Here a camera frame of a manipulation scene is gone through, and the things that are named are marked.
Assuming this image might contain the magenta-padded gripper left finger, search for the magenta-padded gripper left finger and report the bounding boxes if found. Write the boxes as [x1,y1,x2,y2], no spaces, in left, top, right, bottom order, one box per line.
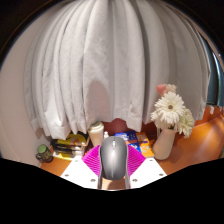
[59,144,103,190]

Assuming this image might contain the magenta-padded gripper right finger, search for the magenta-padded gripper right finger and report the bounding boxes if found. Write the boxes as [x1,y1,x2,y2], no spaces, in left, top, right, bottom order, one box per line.
[125,144,168,190]

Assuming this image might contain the dark grey computer mouse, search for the dark grey computer mouse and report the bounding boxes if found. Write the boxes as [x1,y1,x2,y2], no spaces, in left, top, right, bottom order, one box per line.
[98,135,129,181]

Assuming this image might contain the yellow and white book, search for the yellow and white book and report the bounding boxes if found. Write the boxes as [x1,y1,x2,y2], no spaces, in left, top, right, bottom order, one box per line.
[51,149,84,162]

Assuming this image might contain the cream ceramic vase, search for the cream ceramic vase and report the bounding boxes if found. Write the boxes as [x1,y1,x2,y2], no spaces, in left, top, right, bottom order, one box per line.
[152,127,177,161]

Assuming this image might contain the yellow and black book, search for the yellow and black book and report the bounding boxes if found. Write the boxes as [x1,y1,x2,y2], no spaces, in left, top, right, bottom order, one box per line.
[64,132,90,148]

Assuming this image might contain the dark green mug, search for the dark green mug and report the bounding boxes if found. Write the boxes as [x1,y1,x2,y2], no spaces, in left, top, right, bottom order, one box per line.
[35,143,54,164]

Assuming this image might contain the cream lidded cup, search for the cream lidded cup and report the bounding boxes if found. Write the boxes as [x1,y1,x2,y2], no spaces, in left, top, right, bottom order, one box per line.
[87,120,105,148]

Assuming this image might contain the white flower bouquet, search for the white flower bouquet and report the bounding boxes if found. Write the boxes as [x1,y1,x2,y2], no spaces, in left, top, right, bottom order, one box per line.
[149,83,196,139]

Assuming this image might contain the white curtain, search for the white curtain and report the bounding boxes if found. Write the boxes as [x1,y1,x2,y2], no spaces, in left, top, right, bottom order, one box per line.
[23,0,213,141]

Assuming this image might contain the window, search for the window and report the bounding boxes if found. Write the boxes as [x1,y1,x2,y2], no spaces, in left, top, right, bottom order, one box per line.
[199,33,224,108]

